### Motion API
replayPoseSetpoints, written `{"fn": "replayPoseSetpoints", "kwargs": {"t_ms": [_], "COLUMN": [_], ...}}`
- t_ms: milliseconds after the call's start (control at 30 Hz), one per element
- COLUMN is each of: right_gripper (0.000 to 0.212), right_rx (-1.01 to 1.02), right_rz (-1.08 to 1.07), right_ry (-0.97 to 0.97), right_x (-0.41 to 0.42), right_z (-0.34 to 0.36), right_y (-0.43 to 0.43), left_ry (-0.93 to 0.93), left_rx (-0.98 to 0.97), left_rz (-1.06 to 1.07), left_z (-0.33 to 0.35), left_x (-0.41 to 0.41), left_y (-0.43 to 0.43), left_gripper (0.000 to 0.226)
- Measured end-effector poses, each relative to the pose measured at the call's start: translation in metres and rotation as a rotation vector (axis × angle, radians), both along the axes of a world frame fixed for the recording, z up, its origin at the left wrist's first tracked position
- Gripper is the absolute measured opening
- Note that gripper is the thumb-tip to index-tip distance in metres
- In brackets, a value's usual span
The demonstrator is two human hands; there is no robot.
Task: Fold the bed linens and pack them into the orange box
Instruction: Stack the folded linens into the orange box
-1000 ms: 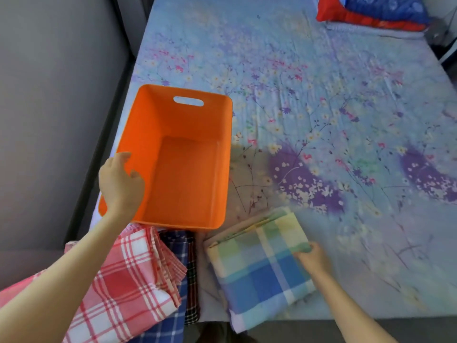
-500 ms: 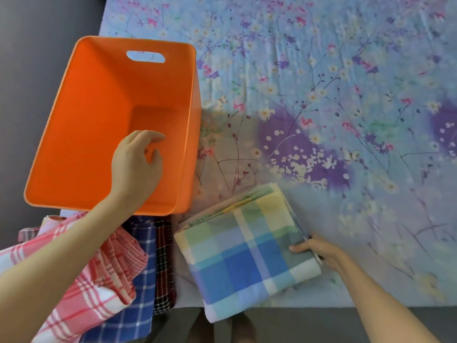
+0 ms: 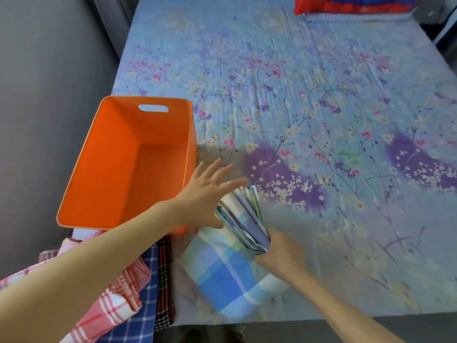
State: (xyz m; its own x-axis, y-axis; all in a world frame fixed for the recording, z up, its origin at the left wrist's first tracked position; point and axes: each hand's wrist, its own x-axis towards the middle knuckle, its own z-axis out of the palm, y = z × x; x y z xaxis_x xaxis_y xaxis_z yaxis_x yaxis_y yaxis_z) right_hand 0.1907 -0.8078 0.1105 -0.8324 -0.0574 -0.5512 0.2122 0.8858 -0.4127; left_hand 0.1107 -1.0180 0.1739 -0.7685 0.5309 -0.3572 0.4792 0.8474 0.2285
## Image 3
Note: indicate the person's left hand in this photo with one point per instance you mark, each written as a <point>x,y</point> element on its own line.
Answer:
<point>203,200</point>

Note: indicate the person's right hand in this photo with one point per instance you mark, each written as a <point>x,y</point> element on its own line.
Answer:
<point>285,259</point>

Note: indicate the white bed sheet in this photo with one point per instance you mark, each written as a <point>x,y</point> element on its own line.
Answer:
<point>228,275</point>

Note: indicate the orange plastic storage bin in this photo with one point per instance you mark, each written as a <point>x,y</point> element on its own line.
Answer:
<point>128,160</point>

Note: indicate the red green plaid cloth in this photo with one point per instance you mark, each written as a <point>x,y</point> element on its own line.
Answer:
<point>164,282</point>

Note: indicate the blue checked cloth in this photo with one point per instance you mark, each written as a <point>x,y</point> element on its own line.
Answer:
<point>143,310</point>

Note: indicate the red white plaid cloth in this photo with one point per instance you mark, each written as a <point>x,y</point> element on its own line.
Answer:
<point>114,307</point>

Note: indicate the person's right forearm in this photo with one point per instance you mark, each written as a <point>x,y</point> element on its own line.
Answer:
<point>350,314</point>

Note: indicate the person's left forearm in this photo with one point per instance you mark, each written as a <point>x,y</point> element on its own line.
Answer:
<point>78,282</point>

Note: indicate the blue floral patterned sheet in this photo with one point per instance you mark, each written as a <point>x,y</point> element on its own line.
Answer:
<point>321,103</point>

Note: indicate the grey curtain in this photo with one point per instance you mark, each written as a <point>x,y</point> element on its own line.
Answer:
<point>114,21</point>

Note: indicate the grey striped folded cloth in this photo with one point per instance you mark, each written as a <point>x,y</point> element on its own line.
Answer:
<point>357,17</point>

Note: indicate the red blue cloth item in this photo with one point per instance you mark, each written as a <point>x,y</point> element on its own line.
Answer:
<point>350,3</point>

